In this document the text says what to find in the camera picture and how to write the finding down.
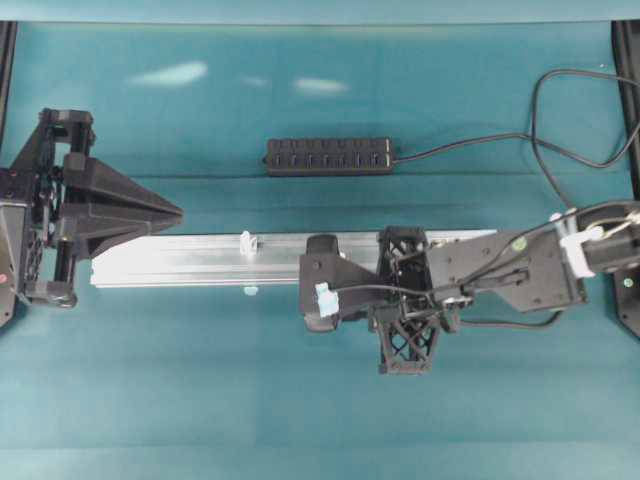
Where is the black frame rail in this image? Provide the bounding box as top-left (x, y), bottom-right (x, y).
top-left (611, 19), bottom-right (640, 199)

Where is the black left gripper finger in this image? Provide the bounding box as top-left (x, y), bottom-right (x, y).
top-left (63, 153), bottom-right (183, 216)
top-left (74, 214), bottom-right (183, 260)

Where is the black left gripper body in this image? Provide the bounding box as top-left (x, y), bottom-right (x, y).
top-left (1, 108), bottom-right (95, 308)

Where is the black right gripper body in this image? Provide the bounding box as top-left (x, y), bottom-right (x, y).
top-left (368, 227), bottom-right (448, 375)

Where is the silver aluminium extrusion rail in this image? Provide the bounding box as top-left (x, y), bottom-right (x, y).
top-left (90, 232), bottom-right (311, 288)

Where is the black right camera cable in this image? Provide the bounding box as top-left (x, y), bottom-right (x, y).
top-left (327, 279), bottom-right (566, 332)

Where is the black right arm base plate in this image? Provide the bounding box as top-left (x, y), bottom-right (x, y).
top-left (613, 247), bottom-right (639, 340)

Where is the black USB cable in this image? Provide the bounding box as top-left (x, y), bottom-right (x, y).
top-left (394, 69), bottom-right (640, 211)

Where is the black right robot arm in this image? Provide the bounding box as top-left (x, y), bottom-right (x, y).
top-left (369, 201), bottom-right (639, 375)

